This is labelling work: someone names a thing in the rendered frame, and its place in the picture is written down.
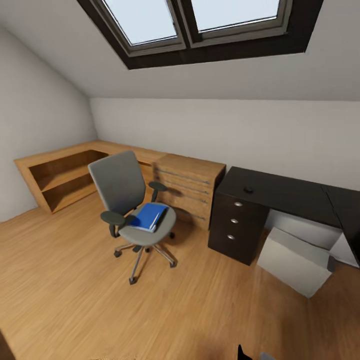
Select folder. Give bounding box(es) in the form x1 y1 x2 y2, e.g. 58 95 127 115
129 203 168 233

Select swivel chair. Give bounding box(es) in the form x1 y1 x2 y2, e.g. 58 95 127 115
88 150 177 285

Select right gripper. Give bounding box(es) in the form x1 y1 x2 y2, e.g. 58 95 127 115
237 345 253 360

